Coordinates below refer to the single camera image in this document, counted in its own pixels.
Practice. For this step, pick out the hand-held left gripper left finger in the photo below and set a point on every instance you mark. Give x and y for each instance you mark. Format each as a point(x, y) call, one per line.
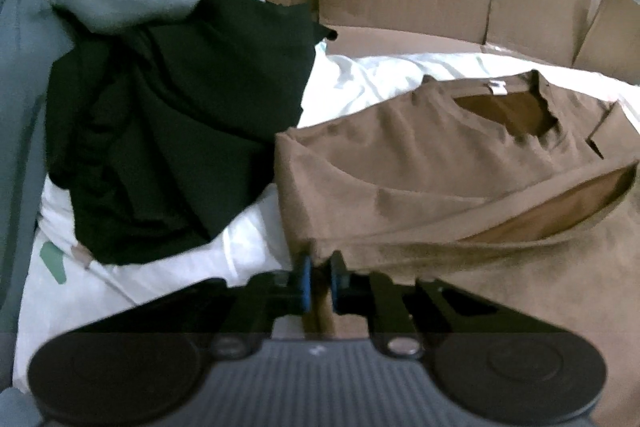
point(305, 282)

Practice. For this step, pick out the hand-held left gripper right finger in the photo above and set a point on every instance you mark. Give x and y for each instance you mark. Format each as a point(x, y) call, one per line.
point(339, 282)

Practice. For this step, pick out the brown shirt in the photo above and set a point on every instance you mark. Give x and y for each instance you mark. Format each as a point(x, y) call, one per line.
point(400, 147)

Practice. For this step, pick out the black clothes pile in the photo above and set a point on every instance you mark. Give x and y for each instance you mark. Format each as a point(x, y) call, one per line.
point(175, 107)

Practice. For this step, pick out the bear print blanket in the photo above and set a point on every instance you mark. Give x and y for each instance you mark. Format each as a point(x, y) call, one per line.
point(165, 277)

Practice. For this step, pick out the grey garment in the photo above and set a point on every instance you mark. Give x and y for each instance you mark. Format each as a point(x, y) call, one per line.
point(20, 107)

